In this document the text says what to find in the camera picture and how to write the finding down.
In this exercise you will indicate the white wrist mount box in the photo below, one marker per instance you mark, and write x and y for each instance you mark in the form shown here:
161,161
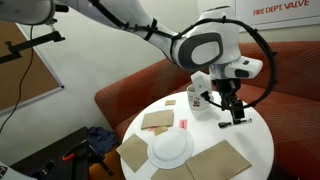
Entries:
201,81

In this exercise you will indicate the white mug with cartoon print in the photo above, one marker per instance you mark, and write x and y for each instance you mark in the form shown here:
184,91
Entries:
196,101

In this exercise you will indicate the pink paper packet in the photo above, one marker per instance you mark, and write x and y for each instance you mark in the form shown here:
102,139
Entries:
183,124
151,129

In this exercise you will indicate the white round plate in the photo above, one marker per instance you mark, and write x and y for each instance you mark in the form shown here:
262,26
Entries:
170,148

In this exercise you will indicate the red fabric sofa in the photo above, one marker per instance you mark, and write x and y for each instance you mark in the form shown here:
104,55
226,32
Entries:
293,80

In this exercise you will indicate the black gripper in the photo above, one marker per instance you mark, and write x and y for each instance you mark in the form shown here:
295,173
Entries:
226,87

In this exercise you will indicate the black stand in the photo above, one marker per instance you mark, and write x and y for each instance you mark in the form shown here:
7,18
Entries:
50,151

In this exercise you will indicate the white device with sticker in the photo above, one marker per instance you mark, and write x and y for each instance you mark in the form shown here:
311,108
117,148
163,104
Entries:
13,173

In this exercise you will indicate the cork board with silver frame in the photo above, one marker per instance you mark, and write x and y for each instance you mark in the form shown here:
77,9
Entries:
20,80

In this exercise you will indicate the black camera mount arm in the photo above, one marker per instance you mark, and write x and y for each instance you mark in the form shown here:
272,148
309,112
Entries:
16,48

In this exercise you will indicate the black exterior camera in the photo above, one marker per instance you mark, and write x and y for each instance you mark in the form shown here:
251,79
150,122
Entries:
62,8

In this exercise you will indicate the small brown paper piece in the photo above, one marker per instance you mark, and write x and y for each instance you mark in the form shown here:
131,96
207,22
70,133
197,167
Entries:
170,102
160,130

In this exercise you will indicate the blue cloth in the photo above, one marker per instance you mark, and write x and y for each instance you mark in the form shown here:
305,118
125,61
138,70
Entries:
101,138

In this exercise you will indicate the black power outlet box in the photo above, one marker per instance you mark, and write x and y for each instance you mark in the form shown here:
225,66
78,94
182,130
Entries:
46,169

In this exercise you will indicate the large brown paper napkin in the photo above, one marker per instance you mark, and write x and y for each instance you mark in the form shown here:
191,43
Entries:
216,161

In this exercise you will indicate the white fire dept valve sign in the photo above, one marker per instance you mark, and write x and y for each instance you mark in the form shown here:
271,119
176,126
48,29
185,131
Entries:
283,13

